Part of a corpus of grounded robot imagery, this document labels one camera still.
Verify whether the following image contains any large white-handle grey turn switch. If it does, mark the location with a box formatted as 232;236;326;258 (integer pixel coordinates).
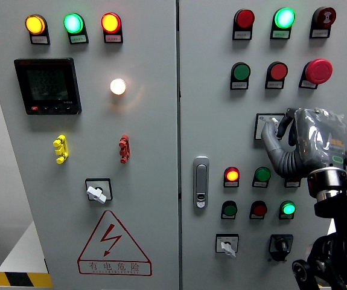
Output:
253;112;287;141

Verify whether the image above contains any small green lamp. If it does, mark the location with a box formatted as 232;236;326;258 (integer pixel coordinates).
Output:
254;166;272;182

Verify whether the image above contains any large red stop button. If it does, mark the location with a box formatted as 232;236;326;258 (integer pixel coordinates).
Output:
304;58;334;85

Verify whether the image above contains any small green lit button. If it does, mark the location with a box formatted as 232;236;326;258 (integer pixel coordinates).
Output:
279;200;297;217

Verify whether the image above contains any large red push button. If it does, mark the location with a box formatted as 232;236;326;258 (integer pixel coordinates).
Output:
267;61;289;81

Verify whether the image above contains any small red push button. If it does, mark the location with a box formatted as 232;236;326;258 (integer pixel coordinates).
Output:
250;200;268;217

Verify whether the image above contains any small red lit lamp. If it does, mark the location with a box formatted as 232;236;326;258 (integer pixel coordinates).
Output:
224;166;241;182

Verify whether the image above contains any pale grey cabinet door with lock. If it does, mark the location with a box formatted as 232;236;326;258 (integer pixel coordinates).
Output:
178;0;347;290

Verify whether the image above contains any large green push button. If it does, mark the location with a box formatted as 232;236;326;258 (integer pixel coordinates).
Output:
231;62;252;82

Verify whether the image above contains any small green push button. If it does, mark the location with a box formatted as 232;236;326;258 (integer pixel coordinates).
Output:
221;201;238;217

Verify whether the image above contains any silver door lock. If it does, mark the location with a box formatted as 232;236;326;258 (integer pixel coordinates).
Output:
193;156;210;210

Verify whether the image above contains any dark red buzzer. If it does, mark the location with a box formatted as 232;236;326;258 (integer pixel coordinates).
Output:
312;6;337;27

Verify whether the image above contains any large green lit lamp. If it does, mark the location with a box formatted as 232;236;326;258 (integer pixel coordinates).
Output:
63;13;85;34
274;7;296;30

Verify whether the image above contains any large dark red lamp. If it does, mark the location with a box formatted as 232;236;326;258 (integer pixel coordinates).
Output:
234;8;256;30

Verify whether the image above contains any pale grey cabinet door with display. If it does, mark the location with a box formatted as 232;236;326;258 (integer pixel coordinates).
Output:
0;0;180;290

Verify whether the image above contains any white round lamp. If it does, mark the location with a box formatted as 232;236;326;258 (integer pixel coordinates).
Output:
110;78;127;96

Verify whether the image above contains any red warning triangle sign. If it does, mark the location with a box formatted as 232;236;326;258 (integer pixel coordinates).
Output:
77;210;153;277

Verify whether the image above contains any orange-red lit lamp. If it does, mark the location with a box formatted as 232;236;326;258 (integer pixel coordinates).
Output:
101;12;122;34

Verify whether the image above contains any black display meter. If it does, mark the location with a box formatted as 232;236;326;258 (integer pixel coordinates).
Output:
13;57;83;116

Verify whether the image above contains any yellow round lamp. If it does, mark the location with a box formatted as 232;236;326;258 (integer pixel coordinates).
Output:
25;14;47;36

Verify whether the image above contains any black yellow striped tape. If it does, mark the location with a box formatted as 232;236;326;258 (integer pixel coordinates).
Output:
0;272;54;288

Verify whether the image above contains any black-handle turn switch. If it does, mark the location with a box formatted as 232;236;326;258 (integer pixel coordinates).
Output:
268;234;294;262

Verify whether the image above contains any small white-handle turn switch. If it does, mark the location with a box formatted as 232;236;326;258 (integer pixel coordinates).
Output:
215;233;240;259

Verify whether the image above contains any small red handle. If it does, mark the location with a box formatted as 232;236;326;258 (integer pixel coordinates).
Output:
118;134;131;164

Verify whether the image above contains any white-handle switch on black plate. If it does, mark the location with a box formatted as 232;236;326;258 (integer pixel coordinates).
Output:
84;178;113;205

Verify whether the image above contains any small yellow handle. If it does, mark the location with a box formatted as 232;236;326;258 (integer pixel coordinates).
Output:
53;134;69;165

